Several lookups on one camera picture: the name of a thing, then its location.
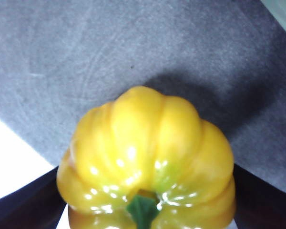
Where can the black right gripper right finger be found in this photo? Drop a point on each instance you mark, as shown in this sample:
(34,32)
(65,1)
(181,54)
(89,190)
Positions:
(264,207)

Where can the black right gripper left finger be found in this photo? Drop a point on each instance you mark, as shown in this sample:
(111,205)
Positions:
(26,207)

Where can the yellow toy pumpkin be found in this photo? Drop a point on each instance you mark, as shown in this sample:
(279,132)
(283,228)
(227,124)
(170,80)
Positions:
(145,148)

